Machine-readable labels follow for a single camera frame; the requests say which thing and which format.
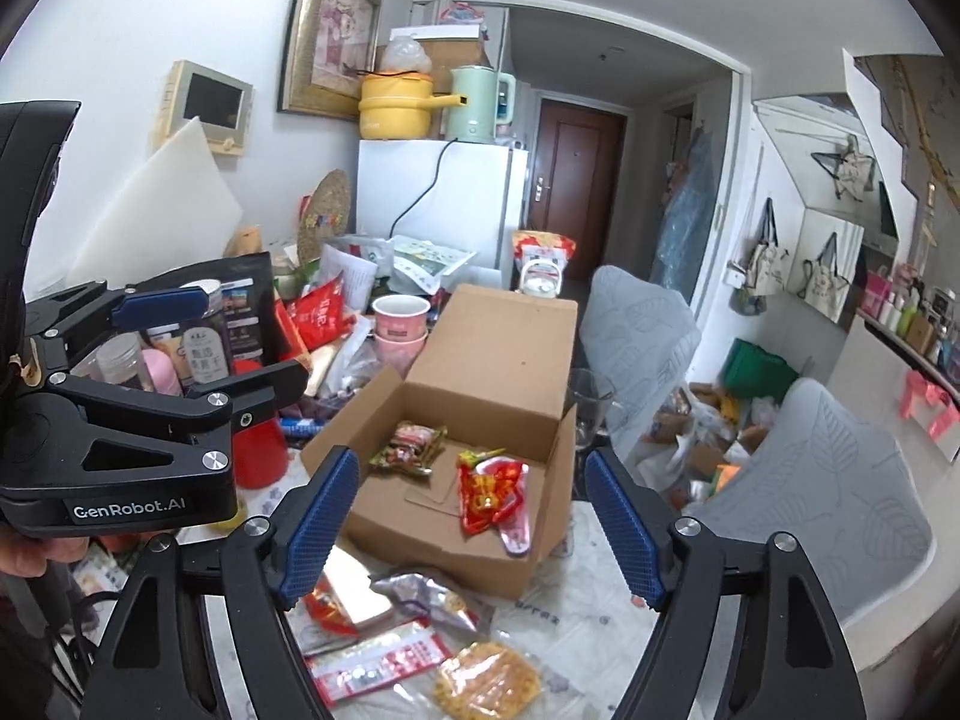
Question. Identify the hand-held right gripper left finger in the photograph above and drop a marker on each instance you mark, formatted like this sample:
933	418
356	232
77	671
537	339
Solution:
315	525

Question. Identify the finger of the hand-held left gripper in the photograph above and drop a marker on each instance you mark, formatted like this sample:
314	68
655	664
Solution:
210	401
161	307

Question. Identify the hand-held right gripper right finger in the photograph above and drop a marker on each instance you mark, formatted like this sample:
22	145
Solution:
626	532

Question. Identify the gold snack box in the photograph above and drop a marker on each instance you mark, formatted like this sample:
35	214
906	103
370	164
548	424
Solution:
360	592

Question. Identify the red chip packet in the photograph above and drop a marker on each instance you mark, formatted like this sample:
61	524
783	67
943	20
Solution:
326	609

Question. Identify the pink cone packet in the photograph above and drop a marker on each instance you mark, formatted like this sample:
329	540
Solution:
521	529

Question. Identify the brown nut packet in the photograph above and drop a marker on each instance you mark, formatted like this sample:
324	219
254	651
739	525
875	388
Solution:
409	450

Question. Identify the silver foil snack packet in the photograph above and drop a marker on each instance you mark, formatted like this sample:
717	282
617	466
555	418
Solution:
427	600

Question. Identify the red yellow print packet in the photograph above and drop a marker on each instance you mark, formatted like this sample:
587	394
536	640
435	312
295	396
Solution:
487	495

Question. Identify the red white snack packet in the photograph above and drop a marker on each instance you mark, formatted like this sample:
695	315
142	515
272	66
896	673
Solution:
375	664

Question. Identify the yellow waffle snack packet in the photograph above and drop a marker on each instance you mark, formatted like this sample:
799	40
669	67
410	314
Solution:
487	679

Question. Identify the cardboard box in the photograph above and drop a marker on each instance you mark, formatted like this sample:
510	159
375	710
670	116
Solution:
465	360

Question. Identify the person's left hand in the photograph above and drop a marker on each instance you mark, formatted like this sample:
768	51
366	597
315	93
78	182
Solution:
37	555

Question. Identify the pink bottle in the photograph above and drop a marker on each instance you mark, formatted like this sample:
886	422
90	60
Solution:
163	373

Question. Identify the cluster of clear plastic jars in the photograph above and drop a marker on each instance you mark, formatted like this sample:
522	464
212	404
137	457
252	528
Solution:
124	361

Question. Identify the red canister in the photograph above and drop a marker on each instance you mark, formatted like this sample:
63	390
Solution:
259	450

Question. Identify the black printed bag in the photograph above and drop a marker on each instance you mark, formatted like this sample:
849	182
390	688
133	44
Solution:
247	315

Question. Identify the blue tube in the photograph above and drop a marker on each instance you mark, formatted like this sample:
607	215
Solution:
304	427

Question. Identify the white foam board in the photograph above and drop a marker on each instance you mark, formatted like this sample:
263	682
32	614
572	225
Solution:
165	210

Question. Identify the tan paper bag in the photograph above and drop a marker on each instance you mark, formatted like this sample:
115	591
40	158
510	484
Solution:
244	240

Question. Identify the white quilted tablecloth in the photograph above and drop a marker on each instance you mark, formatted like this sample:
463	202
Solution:
577	637

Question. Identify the pile of bags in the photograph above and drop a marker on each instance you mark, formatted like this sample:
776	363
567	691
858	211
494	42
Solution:
705	435

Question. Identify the glass mug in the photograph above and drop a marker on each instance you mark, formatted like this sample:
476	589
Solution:
596	405

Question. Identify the red foil packet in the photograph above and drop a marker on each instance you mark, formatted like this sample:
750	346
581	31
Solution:
319	315

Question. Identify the crumpled clear plastic bags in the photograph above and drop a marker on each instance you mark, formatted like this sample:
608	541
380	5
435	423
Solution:
352	375

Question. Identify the grey leaf-pattern chair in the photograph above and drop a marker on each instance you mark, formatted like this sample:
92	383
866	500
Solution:
810	495
637	345

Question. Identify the pink cup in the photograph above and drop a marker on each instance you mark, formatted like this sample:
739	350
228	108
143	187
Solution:
401	313
401	356

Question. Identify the round woven mat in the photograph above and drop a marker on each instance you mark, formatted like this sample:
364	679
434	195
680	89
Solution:
324	210

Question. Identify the green bag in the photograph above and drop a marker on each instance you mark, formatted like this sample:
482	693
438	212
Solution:
757	371

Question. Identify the white papers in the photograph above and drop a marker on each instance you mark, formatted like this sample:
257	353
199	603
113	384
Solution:
427	259

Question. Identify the red printed bag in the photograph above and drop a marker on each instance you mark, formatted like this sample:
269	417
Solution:
544	255

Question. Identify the canvas tote bag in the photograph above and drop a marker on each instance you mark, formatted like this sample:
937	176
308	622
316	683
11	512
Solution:
761	270

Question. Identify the yellow pot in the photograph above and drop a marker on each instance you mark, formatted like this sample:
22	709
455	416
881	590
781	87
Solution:
394	109

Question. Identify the blue plastic garment cover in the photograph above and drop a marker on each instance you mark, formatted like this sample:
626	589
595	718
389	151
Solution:
686	217

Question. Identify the white fridge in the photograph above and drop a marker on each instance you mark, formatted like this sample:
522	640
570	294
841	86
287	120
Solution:
465	202

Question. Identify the framed picture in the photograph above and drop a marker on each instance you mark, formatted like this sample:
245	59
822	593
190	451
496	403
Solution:
330	30

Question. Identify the pink bow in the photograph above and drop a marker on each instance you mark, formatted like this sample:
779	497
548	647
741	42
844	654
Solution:
934	405

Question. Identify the clear plastic bag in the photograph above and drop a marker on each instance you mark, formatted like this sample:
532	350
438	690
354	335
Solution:
406	56

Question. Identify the row of bottles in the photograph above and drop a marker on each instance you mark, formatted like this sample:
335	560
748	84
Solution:
907	315

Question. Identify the brown door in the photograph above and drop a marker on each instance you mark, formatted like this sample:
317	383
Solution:
581	165

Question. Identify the green electric kettle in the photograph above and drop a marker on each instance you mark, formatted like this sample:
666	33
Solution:
476	105

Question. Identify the brown cardboard carton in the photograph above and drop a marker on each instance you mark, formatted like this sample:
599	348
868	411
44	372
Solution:
457	52

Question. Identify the bamboo decoration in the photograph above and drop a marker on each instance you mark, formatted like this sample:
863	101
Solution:
930	135

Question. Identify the wall intercom panel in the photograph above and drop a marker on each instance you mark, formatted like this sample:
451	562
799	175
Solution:
210	105

